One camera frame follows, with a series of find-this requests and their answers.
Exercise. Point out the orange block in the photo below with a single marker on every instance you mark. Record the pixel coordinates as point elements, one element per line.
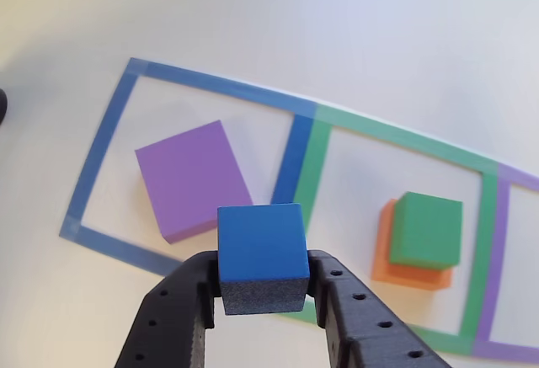
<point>383,258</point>

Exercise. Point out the green cube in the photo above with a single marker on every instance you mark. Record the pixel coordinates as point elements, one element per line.
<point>425,229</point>

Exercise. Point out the small blue cube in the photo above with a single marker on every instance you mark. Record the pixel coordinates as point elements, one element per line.
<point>261,241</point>

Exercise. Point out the purple block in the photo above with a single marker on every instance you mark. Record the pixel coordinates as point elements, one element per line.
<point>193,178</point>

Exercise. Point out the purple tape square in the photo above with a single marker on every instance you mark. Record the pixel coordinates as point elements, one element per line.
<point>492,279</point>

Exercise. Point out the green tape square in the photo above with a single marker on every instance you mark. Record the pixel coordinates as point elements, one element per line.
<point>480,237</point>

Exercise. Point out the blue tape square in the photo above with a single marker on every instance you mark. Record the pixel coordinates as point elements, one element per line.
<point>101,153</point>

